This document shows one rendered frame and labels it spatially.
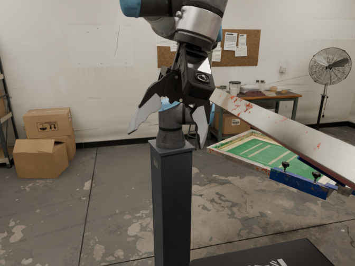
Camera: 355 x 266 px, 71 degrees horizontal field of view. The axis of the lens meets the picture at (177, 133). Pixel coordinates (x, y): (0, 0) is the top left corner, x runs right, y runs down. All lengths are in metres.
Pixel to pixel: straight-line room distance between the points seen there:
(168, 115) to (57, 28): 3.34
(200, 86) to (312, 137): 0.17
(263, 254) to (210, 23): 0.84
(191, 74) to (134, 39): 3.88
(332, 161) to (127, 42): 4.02
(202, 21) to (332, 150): 0.27
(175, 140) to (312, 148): 0.88
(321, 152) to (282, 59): 4.86
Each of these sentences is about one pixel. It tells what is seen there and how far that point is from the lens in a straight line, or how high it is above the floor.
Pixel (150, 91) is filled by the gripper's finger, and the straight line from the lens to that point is 0.45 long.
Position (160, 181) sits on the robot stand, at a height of 1.04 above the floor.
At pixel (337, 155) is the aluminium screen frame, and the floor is 1.54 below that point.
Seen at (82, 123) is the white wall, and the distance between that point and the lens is 4.46.
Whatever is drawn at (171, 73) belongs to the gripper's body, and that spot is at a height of 1.62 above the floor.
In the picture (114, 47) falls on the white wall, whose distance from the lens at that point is 4.24.
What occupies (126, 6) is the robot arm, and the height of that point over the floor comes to 1.74.
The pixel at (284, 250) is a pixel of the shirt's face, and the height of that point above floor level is 0.95.
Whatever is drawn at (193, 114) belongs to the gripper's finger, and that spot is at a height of 1.55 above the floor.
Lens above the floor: 1.67
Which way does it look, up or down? 19 degrees down
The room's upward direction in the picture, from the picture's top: straight up
